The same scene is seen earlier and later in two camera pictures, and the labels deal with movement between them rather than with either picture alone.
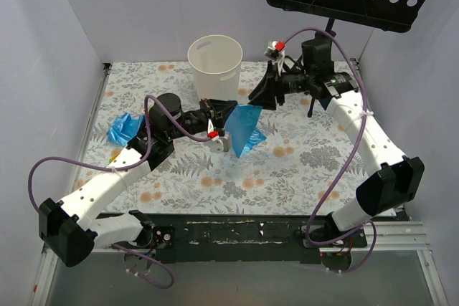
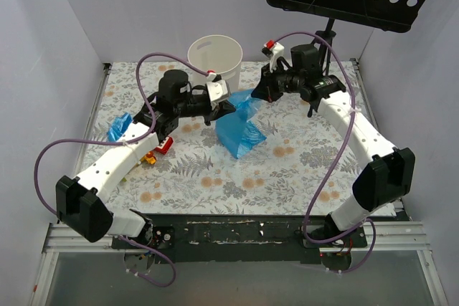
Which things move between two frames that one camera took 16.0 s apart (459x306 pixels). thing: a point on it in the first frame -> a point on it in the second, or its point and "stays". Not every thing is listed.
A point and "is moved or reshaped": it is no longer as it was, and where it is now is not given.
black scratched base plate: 247,238 stays
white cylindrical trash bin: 216,61 stays
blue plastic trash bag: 242,122 is moved or reshaped
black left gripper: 209,113 -> 214,111
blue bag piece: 123,128 stays
